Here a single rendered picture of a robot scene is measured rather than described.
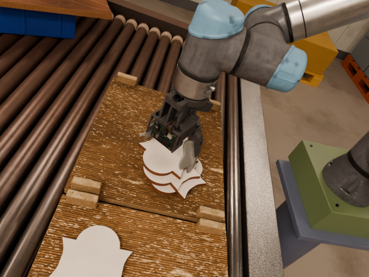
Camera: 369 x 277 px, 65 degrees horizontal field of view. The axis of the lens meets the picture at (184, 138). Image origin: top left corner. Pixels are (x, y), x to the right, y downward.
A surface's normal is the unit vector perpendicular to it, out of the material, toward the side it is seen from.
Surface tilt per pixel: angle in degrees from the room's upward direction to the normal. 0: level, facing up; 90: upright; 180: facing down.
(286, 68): 63
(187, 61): 90
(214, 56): 94
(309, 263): 0
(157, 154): 0
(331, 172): 74
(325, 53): 90
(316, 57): 90
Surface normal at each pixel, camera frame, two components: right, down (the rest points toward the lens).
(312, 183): -0.95, -0.22
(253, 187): 0.30, -0.67
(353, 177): -0.66, 0.02
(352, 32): -0.01, 0.71
